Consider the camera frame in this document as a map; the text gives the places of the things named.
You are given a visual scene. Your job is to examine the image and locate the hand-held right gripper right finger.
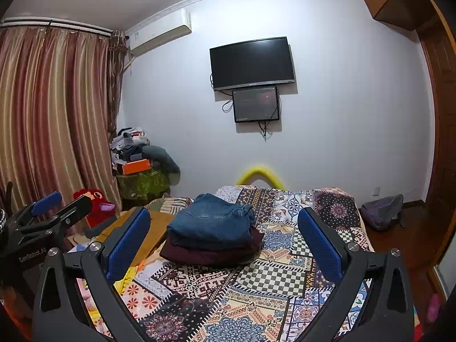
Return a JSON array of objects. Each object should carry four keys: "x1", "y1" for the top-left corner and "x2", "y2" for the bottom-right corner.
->
[{"x1": 297, "y1": 207, "x2": 416, "y2": 342}]

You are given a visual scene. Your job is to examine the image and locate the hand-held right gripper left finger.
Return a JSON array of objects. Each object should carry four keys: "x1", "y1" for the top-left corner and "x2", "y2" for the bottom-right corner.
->
[{"x1": 32, "y1": 207, "x2": 152, "y2": 342}]

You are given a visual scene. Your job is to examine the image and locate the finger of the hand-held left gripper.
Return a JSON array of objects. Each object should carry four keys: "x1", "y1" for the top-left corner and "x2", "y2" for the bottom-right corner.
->
[
  {"x1": 23, "y1": 191, "x2": 64, "y2": 219},
  {"x1": 43, "y1": 196, "x2": 94, "y2": 236}
]

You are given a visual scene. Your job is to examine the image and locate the blue denim jacket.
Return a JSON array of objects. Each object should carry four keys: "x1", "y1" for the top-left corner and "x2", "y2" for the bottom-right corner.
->
[{"x1": 167, "y1": 193, "x2": 256, "y2": 251}]

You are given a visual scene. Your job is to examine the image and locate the red plush toy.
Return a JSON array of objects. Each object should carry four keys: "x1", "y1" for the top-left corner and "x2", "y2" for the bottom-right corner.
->
[{"x1": 73, "y1": 189, "x2": 116, "y2": 229}]

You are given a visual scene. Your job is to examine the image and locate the folded mustard garment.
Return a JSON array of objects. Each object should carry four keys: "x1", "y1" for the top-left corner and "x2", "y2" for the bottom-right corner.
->
[{"x1": 84, "y1": 209, "x2": 168, "y2": 268}]

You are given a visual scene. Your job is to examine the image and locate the yellow cloth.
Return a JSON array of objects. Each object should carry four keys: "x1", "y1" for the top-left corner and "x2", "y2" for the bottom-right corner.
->
[{"x1": 114, "y1": 267, "x2": 138, "y2": 293}]

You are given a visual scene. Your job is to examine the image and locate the pink plush toy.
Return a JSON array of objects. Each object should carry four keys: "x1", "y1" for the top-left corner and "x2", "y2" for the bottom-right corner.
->
[{"x1": 76, "y1": 278, "x2": 100, "y2": 325}]

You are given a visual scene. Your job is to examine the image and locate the patchwork patterned blanket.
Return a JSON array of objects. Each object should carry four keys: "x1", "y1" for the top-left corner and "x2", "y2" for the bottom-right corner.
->
[{"x1": 76, "y1": 185, "x2": 374, "y2": 342}]

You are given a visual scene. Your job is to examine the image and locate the green patterned cloth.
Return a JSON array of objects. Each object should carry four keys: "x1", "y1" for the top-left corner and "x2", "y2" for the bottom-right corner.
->
[{"x1": 116, "y1": 169, "x2": 172, "y2": 202}]

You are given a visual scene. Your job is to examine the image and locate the grey backpack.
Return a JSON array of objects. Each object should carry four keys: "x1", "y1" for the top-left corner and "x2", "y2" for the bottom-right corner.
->
[{"x1": 361, "y1": 194, "x2": 405, "y2": 231}]

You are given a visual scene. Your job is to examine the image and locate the orange box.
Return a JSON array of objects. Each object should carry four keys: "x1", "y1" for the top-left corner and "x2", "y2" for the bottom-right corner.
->
[{"x1": 121, "y1": 160, "x2": 152, "y2": 175}]

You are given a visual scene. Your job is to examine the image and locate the pile of household clutter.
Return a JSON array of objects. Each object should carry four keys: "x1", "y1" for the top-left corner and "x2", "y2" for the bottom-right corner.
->
[{"x1": 110, "y1": 126, "x2": 148, "y2": 172}]

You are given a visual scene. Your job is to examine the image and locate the folded maroon garment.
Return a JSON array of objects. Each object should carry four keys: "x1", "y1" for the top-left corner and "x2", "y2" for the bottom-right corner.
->
[{"x1": 160, "y1": 225, "x2": 265, "y2": 266}]

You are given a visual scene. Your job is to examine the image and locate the striped brown curtain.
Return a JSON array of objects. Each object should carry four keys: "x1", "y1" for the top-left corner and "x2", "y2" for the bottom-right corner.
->
[{"x1": 0, "y1": 27, "x2": 123, "y2": 221}]

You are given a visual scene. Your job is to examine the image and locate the yellow foam tube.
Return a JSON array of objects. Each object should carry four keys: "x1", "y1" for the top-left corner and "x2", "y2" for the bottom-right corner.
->
[{"x1": 237, "y1": 164, "x2": 286, "y2": 189}]

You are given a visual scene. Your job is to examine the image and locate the grey-green cushion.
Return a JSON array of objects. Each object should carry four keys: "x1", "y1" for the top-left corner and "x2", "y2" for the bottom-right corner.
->
[{"x1": 142, "y1": 145, "x2": 180, "y2": 186}]

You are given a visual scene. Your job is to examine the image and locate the pink slipper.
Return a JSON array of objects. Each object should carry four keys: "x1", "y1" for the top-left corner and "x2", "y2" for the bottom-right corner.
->
[{"x1": 426, "y1": 294, "x2": 442, "y2": 323}]

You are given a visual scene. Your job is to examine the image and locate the wooden door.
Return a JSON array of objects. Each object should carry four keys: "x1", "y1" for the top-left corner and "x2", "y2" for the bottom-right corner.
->
[{"x1": 418, "y1": 0, "x2": 456, "y2": 268}]

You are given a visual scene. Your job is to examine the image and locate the white air conditioner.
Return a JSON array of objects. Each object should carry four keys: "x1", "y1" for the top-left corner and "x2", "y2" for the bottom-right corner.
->
[{"x1": 129, "y1": 9, "x2": 192, "y2": 57}]

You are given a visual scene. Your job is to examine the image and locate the black monitor cable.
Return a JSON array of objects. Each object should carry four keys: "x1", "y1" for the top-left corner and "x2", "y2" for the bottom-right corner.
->
[{"x1": 258, "y1": 120, "x2": 273, "y2": 141}]

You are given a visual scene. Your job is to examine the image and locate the small black wall monitor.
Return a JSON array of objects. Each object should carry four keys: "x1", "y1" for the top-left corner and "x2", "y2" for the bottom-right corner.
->
[{"x1": 232, "y1": 86, "x2": 280, "y2": 123}]

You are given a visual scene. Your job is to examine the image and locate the curtain rail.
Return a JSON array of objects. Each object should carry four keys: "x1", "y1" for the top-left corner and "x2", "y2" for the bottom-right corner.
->
[{"x1": 0, "y1": 21, "x2": 127, "y2": 38}]

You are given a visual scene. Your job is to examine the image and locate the black wall television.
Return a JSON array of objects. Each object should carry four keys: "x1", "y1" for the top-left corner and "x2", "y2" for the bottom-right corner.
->
[{"x1": 209, "y1": 36, "x2": 296, "y2": 92}]

